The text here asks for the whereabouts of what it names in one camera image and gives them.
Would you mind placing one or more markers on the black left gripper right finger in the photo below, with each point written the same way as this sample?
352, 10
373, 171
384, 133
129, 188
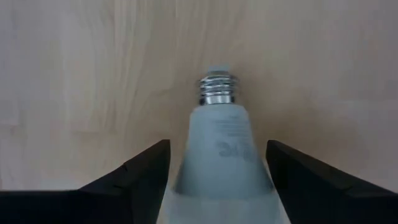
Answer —
311, 193

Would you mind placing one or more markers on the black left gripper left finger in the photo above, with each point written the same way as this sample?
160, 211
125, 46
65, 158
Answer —
109, 199

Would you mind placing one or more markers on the white lightbulb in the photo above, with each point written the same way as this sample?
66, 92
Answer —
222, 161

